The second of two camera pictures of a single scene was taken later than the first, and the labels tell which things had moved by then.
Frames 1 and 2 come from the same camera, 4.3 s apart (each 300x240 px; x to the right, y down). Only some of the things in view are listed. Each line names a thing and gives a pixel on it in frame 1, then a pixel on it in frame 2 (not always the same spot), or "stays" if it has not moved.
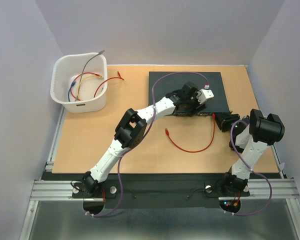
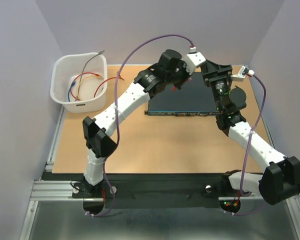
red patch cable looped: [167, 133] to [173, 88]
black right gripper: [223, 118] to [212, 72]
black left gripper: [192, 110] to [181, 63]
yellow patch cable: [80, 79] stays
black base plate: [157, 190] stays
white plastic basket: [79, 81] stays
